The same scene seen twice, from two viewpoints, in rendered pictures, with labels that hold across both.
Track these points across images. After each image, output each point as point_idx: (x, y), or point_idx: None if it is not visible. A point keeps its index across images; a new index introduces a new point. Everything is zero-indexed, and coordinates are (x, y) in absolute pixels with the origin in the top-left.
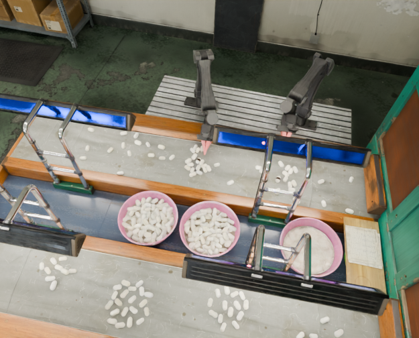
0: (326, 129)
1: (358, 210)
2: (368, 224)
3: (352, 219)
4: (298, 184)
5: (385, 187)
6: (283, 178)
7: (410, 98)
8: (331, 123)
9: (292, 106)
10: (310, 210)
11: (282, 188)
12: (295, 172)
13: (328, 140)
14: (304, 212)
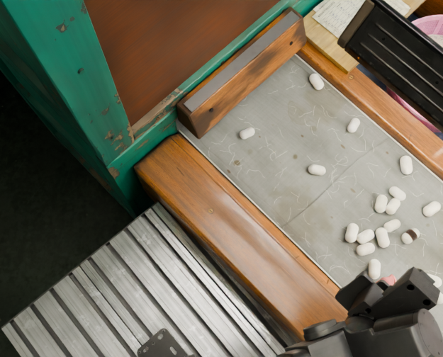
0: (137, 311)
1: (291, 75)
2: (317, 32)
3: (337, 57)
4: (368, 197)
5: (249, 37)
6: (392, 232)
7: (95, 28)
8: (103, 320)
9: (410, 316)
10: (401, 125)
11: (411, 211)
12: (356, 224)
13: (161, 277)
14: (416, 129)
